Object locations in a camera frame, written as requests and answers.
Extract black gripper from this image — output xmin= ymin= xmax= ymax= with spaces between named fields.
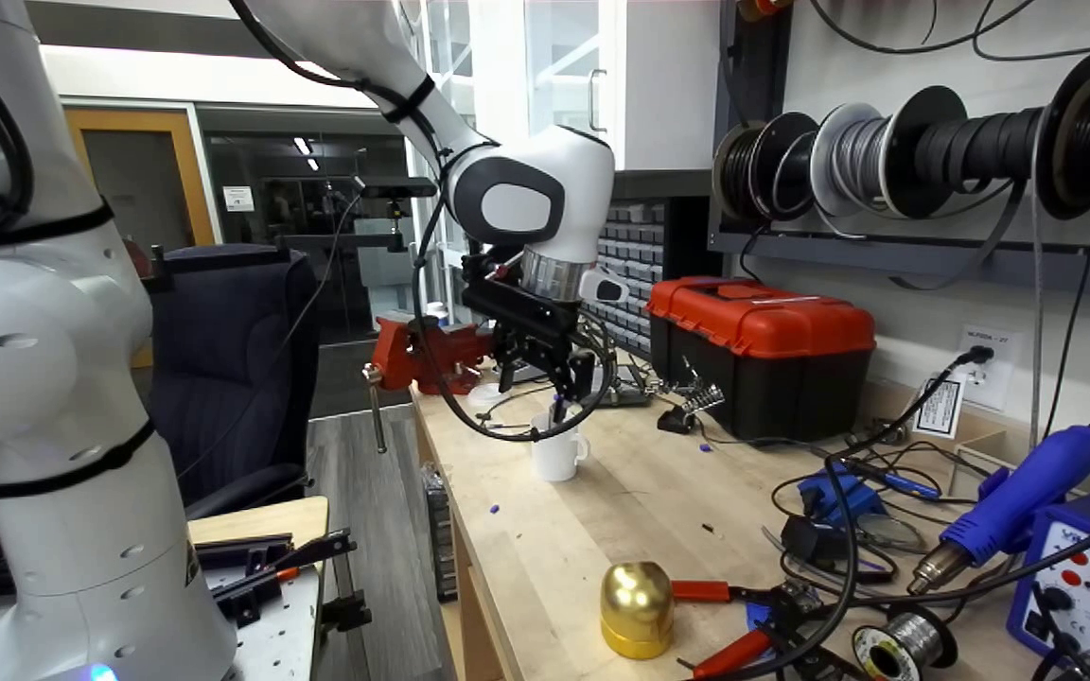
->
xmin=457 ymin=277 xmax=608 ymax=426

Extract white mug cup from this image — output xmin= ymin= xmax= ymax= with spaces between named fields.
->
xmin=530 ymin=426 xmax=596 ymax=487

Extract red bench vise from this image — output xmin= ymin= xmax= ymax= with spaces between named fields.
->
xmin=361 ymin=310 xmax=501 ymax=400

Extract black helping hand clamp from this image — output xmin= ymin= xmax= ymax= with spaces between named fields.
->
xmin=656 ymin=383 xmax=727 ymax=438

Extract grey small parts drawer cabinet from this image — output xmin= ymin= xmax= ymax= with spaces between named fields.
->
xmin=587 ymin=196 xmax=677 ymax=365

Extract red black toolbox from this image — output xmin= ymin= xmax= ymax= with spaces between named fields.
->
xmin=644 ymin=271 xmax=883 ymax=445

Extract black power adapter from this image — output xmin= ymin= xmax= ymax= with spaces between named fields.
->
xmin=781 ymin=512 xmax=833 ymax=570

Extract dark office chair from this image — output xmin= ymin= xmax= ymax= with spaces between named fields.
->
xmin=145 ymin=238 xmax=322 ymax=521

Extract black orange bar clamp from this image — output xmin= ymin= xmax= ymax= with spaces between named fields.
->
xmin=195 ymin=527 xmax=361 ymax=632

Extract wooden side table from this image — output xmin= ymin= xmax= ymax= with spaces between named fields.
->
xmin=181 ymin=493 xmax=337 ymax=681

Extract dark metal spool rack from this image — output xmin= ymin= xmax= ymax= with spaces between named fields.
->
xmin=709 ymin=0 xmax=1090 ymax=310

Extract blue hot air gun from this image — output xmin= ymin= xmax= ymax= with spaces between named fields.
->
xmin=906 ymin=421 xmax=1090 ymax=598

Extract blue soldering station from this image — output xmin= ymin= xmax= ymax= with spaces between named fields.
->
xmin=1002 ymin=472 xmax=1090 ymax=681

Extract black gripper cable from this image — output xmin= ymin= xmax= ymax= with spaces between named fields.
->
xmin=410 ymin=187 xmax=621 ymax=452

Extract red handled pliers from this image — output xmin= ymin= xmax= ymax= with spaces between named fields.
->
xmin=668 ymin=575 xmax=817 ymax=681

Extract white wall cabinet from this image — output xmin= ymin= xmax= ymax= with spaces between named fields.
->
xmin=465 ymin=0 xmax=727 ymax=179

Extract white wire spool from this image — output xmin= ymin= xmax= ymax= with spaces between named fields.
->
xmin=805 ymin=97 xmax=906 ymax=219

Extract white wall outlet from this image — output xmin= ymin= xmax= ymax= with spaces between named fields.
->
xmin=954 ymin=325 xmax=1015 ymax=411

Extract solder wire reel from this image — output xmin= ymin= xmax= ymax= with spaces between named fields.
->
xmin=847 ymin=604 xmax=963 ymax=681

